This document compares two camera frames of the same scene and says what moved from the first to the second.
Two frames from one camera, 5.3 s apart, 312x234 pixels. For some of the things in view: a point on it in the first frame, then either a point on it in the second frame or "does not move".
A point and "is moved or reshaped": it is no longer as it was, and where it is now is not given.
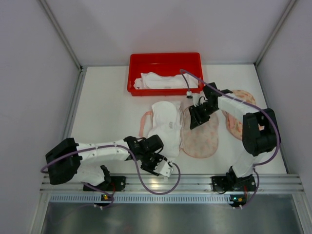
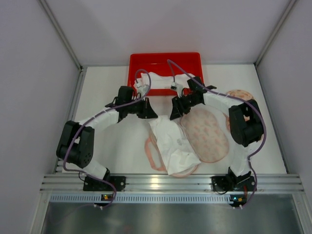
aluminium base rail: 183,188 does not move
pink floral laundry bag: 201,141 is moved or reshaped
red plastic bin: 166,64 does not move
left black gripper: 151,163 → 144,107
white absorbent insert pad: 166,125 is moved or reshaped
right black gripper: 199,112 → 182,103
